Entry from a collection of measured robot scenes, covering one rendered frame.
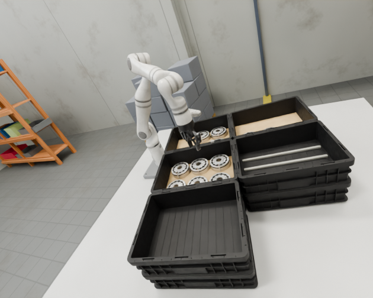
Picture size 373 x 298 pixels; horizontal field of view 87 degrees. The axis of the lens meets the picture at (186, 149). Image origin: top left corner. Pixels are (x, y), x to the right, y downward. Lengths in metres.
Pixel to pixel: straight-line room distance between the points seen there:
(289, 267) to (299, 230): 0.15
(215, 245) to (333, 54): 3.25
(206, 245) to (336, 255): 0.44
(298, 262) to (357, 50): 3.21
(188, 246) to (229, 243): 0.15
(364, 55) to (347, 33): 0.40
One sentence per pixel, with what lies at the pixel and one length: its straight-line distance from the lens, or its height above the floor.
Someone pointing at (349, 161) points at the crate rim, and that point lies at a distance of 0.87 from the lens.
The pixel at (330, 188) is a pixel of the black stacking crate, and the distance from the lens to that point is 0.94.
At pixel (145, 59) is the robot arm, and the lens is 1.07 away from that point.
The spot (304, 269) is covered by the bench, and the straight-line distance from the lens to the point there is 0.87.
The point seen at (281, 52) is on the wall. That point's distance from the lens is 3.49.
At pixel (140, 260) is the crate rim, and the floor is 0.93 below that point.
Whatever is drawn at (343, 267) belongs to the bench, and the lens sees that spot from 0.89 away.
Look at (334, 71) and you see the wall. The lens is 3.73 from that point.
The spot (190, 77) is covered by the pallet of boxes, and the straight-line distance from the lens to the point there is 2.77.
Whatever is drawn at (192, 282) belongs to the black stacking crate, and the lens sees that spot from 0.84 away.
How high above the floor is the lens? 1.50
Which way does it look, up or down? 32 degrees down
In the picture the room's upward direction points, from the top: 23 degrees counter-clockwise
